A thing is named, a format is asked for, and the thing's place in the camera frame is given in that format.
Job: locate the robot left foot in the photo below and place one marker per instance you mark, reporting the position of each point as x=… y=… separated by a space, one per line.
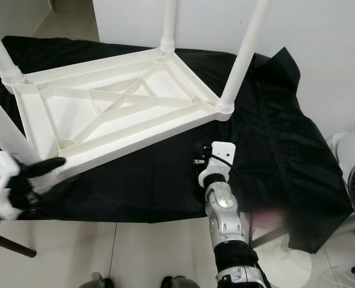
x=97 y=281

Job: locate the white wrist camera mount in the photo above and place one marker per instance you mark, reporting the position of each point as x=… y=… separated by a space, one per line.
x=220 y=156
x=2 y=180

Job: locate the pink object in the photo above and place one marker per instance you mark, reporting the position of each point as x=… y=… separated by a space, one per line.
x=267 y=217

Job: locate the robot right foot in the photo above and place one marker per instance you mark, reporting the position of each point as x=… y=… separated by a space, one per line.
x=176 y=282

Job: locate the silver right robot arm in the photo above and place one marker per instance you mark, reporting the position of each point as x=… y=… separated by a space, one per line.
x=225 y=219

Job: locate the white plastic table top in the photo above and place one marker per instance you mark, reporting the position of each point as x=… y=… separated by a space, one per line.
x=141 y=105

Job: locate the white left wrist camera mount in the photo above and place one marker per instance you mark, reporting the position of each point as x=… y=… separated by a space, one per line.
x=2 y=180

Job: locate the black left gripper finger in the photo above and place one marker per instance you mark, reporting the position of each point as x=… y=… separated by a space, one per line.
x=45 y=166
x=54 y=183

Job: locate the black cloth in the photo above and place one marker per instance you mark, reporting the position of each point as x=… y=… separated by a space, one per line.
x=291 y=156

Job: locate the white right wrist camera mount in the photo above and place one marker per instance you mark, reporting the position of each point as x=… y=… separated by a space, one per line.
x=220 y=156

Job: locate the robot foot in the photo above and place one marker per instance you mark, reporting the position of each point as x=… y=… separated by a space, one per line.
x=176 y=282
x=97 y=281

